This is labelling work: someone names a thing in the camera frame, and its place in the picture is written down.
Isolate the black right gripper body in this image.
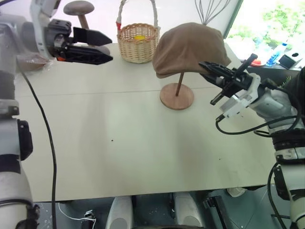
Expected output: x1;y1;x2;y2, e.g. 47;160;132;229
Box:
210;54;258;105

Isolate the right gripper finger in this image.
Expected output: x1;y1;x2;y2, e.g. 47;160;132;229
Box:
202;73;226;90
199;61;236;78

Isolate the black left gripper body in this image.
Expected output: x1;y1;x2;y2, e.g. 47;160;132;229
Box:
44;19;74;62

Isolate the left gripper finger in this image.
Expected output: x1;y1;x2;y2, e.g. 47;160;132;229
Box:
73;27;112;46
57;45;113;65

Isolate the brown cap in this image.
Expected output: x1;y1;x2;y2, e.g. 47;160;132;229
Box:
152;22;232;79

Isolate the wooden mushroom-shaped hat stand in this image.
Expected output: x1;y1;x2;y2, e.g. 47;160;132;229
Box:
63;0;95;31

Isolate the wooden hat stand round base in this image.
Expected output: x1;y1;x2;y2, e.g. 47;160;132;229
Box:
159;71;195;111

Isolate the dark side table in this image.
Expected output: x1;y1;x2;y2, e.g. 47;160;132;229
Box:
247;64;298;79

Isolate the brown item in plastic wrap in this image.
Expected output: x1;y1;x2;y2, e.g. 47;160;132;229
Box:
15;52;54;72

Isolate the blue and white bottle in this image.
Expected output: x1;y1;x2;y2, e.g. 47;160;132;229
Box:
266;42;289;66

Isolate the black and white box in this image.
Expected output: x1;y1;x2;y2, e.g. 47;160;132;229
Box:
278;52;304;70

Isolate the small white cup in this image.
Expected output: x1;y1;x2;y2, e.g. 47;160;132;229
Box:
226;187;246;198

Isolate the white rounded shell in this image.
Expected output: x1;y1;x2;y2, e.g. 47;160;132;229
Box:
173;192;204;229
106;196;133;229

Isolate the small black device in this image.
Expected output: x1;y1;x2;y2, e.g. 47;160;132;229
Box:
83;209;96;221

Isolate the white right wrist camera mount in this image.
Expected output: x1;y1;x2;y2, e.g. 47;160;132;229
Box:
219;73;261;119

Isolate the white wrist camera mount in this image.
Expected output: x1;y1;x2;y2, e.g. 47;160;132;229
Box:
30;0;60;59
219;73;261;119

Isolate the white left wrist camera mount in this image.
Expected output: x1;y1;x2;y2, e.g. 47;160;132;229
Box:
30;0;60;59

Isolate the wicker basket with handle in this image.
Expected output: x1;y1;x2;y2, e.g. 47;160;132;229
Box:
116;0;161;64

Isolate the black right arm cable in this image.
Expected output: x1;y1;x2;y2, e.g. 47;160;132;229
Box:
215;114;301;137

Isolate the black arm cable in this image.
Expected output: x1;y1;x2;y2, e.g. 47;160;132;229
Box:
215;114;301;137
21;71;58;229

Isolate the grey wire frame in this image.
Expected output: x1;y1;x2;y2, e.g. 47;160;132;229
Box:
194;0;227;26

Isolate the green and white frame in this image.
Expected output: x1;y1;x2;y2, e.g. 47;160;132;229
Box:
225;0;245;39

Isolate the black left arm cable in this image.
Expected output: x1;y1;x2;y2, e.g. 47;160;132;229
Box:
21;71;58;229

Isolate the black metal bracket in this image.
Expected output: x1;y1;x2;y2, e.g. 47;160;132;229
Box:
202;195;233;229

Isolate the thin white cord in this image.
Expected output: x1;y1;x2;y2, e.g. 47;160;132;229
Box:
58;202;88;220

